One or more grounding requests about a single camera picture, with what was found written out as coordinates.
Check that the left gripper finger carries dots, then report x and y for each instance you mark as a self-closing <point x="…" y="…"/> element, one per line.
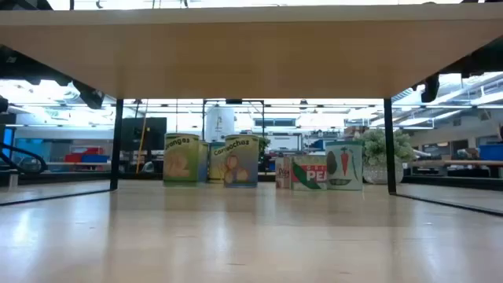
<point x="91" y="96"/>

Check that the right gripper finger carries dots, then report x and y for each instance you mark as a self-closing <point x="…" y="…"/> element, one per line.
<point x="430" y="88"/>

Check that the tall can labelled Oranges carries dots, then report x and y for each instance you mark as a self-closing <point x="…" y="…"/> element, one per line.
<point x="181" y="157"/>

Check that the teal can with vegetable pictures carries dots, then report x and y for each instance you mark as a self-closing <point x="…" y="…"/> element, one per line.
<point x="344" y="165"/>

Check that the tall can yellow label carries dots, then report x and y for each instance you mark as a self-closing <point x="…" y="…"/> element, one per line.
<point x="216" y="161"/>

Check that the short green peas can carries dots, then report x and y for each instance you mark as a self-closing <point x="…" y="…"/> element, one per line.
<point x="310" y="175"/>

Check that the tall can labelled Carrioches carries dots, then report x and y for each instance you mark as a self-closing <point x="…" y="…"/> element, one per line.
<point x="241" y="165"/>

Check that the short can pink white label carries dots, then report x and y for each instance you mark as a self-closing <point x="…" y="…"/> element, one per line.
<point x="282" y="173"/>

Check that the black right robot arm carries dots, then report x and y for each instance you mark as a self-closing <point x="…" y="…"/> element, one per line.
<point x="493" y="57"/>

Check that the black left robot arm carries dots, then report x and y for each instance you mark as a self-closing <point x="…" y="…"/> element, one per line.
<point x="12" y="65"/>

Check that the wooden shelf with black legs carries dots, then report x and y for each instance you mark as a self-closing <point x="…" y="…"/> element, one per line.
<point x="251" y="51"/>

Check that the red storage bin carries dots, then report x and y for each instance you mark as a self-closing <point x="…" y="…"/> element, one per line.
<point x="78" y="151"/>

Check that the yellow pole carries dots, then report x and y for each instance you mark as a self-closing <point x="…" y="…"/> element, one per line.
<point x="142" y="133"/>

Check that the black monitor screen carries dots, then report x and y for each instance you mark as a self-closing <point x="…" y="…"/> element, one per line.
<point x="155" y="133"/>

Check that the long wooden bench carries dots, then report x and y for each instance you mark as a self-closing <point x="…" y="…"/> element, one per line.
<point x="452" y="162"/>

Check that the artificial plant in white pot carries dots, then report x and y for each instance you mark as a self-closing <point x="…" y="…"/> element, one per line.
<point x="373" y="153"/>

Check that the large blue storage bin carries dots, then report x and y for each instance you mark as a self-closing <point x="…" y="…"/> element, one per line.
<point x="491" y="152"/>

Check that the white cylindrical tank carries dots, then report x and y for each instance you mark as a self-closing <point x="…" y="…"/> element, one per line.
<point x="220" y="122"/>

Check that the small green background plant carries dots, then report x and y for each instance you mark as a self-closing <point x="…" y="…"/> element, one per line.
<point x="264" y="143"/>

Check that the black aluminium table frame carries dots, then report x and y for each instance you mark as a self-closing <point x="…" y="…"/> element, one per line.
<point x="59" y="178"/>

